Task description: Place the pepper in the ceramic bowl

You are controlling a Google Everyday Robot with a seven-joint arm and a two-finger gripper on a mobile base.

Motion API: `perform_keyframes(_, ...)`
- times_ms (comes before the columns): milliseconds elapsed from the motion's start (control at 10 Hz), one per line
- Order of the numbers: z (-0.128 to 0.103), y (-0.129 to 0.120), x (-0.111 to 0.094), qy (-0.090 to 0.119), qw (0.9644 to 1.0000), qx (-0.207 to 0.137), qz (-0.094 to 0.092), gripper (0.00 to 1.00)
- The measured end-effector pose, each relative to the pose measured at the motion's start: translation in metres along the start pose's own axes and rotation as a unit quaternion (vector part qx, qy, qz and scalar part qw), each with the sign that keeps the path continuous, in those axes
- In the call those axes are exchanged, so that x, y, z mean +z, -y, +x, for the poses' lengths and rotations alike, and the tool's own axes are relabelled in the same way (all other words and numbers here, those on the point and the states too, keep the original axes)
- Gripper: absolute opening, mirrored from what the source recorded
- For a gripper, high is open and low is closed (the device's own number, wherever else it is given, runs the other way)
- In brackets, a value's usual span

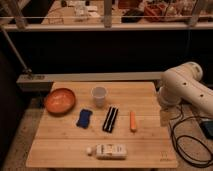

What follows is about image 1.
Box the orange pepper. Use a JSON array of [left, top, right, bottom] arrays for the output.
[[130, 111, 137, 132]]

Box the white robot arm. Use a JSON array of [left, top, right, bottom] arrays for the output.
[[157, 62, 213, 115]]

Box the orange ceramic bowl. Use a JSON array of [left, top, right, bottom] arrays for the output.
[[44, 88, 76, 115]]

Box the clear plastic cup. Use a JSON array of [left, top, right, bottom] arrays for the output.
[[91, 86, 107, 108]]

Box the blue sponge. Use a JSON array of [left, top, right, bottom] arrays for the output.
[[76, 109, 92, 129]]

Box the wooden table board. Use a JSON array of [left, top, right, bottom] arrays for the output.
[[26, 82, 178, 168]]

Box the black white striped block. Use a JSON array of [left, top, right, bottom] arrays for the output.
[[102, 107, 118, 133]]

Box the white plastic bottle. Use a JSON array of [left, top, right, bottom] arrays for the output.
[[86, 144, 127, 160]]

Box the grey metal beam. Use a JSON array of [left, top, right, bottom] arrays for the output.
[[16, 72, 161, 92]]

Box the dark blue floor box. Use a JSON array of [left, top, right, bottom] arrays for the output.
[[200, 121, 213, 140]]

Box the black floor cable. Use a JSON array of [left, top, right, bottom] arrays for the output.
[[169, 105, 213, 169]]

